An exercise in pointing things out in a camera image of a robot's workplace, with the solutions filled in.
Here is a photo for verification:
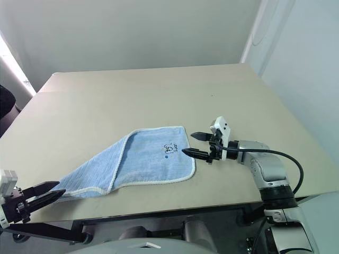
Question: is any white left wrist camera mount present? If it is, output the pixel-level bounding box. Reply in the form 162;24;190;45
0;169;19;205

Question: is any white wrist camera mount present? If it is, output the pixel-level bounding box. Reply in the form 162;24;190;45
208;116;233;161
0;169;19;205

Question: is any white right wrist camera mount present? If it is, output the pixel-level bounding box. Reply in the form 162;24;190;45
208;116;233;161

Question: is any dark rounded shape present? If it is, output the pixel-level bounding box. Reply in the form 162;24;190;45
118;225;149;241

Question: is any grey robot torso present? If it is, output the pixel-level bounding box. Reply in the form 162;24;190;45
66;233;212;254

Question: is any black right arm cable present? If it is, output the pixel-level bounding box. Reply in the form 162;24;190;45
216;139;304;254

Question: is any black table frame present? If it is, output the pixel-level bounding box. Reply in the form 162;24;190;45
0;195;339;244

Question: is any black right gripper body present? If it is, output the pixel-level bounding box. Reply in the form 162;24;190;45
206;132;226;165

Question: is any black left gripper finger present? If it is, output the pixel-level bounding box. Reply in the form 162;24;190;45
26;188;67;213
22;180;60;198

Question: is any light blue towel white trim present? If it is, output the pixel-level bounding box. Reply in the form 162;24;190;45
54;125;197;198

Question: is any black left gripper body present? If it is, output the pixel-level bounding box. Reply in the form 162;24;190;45
0;186;31;225

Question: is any black rounded object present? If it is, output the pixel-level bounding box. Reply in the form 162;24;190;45
0;84;16;122

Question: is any grey cylinder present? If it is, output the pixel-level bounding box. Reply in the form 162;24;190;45
183;220;213;250

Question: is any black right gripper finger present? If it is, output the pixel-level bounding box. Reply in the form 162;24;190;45
190;131;213;142
181;148;210;162

